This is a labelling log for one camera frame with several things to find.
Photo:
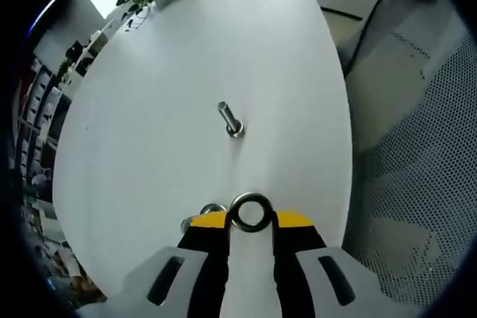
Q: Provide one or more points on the white storage shelving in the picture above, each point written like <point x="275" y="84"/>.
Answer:
<point x="41" y="102"/>

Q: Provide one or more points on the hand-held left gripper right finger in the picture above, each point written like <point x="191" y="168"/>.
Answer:
<point x="316" y="273"/>

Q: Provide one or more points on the thin threaded stud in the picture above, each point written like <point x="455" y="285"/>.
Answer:
<point x="230" y="118"/>

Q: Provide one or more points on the grey mesh office chair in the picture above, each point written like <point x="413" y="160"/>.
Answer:
<point x="410" y="128"/>

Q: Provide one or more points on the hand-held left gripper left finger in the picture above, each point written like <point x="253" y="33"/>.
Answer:
<point x="175" y="280"/>

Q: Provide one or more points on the thick threaded stud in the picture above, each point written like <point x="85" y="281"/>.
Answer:
<point x="211" y="208"/>

